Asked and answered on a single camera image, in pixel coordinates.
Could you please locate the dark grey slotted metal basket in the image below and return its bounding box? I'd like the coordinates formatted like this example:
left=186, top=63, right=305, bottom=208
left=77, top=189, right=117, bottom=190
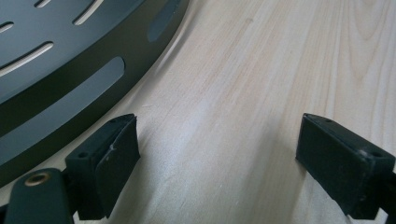
left=0, top=0, right=191, bottom=189

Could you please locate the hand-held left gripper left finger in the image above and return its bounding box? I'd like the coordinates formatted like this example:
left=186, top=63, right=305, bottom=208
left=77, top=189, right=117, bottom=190
left=64, top=113, right=141, bottom=221

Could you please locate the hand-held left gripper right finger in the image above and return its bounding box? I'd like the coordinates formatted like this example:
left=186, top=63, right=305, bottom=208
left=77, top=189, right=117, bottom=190
left=295, top=112, right=396, bottom=220

